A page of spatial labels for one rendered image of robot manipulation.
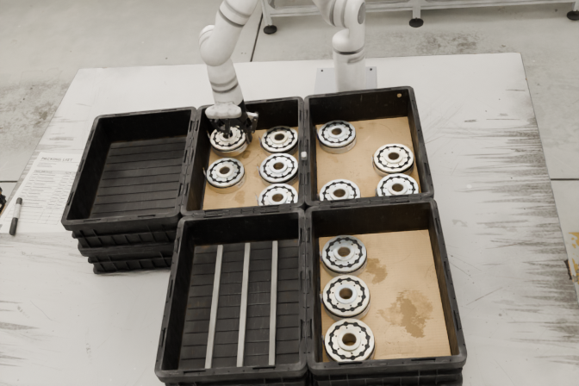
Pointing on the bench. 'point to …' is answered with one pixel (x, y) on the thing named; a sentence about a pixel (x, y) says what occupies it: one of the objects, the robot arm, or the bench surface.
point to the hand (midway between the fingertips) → (239, 137)
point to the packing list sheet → (43, 194)
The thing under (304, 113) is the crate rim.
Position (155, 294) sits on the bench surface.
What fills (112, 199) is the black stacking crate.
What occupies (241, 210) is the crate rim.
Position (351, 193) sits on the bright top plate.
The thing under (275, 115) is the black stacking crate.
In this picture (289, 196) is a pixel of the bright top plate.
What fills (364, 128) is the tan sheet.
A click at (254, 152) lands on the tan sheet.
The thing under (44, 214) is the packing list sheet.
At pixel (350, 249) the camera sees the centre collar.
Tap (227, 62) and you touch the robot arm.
